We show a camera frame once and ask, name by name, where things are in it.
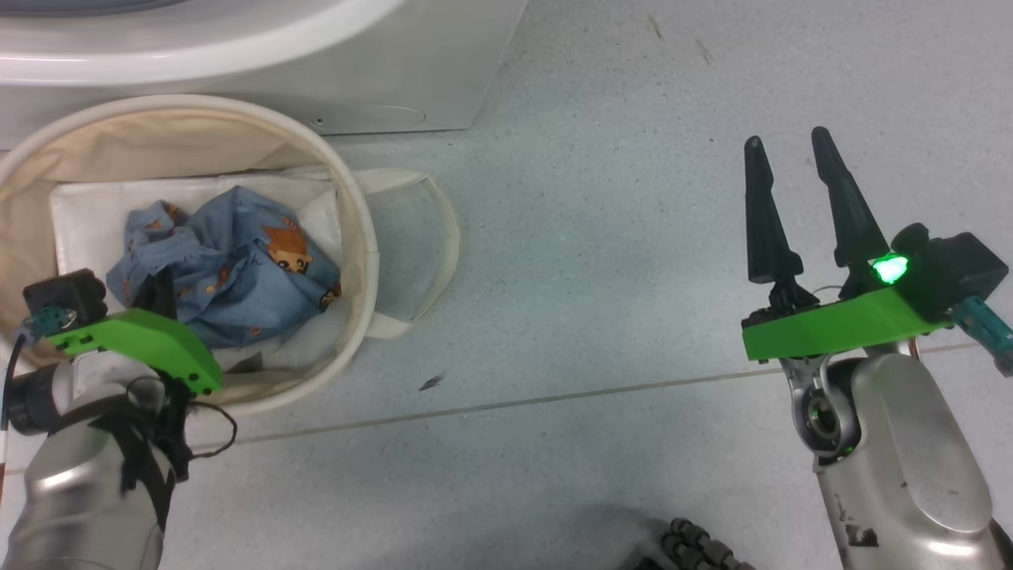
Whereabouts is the camera cable teal plug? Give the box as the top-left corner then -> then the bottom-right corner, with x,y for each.
950,297 -> 1013,378
0,307 -> 77,433

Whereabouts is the white front-load washing machine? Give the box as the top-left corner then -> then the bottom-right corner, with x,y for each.
0,0 -> 529,151

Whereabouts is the black ribbed cable conduit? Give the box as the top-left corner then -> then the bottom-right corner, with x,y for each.
633,517 -> 757,570

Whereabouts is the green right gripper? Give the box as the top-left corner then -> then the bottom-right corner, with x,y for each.
741,126 -> 959,364

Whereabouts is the blue cartoon print garment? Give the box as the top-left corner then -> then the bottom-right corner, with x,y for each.
105,186 -> 343,350

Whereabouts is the left camera cable teal plug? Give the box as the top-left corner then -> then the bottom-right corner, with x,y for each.
0,307 -> 77,433

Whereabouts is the round drain filter cover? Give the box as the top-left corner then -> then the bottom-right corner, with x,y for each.
307,101 -> 427,135

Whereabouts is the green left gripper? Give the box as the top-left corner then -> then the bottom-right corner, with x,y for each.
44,266 -> 224,395

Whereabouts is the right camera cable teal plug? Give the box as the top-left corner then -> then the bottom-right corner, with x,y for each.
950,297 -> 1013,378

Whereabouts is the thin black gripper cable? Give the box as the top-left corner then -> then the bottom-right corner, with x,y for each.
185,400 -> 239,461

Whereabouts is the cream fabric laundry basket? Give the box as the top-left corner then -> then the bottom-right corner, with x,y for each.
0,94 -> 461,418

